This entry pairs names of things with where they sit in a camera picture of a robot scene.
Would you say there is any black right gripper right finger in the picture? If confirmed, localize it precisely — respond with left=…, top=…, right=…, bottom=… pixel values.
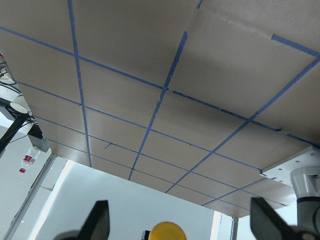
left=250, top=197, right=297, bottom=240

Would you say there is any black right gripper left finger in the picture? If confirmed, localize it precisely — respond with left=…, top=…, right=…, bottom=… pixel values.
left=78, top=200, right=110, bottom=240

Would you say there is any yellow push button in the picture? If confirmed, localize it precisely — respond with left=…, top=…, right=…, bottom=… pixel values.
left=141, top=221, right=187, bottom=240

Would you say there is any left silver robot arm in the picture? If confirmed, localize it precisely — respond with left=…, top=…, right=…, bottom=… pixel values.
left=290, top=166, right=320, bottom=233

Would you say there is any black tripod stand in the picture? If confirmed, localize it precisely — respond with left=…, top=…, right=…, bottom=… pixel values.
left=0, top=105, right=30, bottom=157

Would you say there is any plastic water bottle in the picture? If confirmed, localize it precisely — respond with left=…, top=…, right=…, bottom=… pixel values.
left=19, top=146, right=40, bottom=173

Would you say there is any white paper cup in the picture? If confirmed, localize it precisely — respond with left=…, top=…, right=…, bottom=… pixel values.
left=10, top=102, right=28, bottom=114

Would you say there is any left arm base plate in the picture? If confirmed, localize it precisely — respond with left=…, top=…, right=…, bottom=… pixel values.
left=260, top=146, right=320, bottom=187

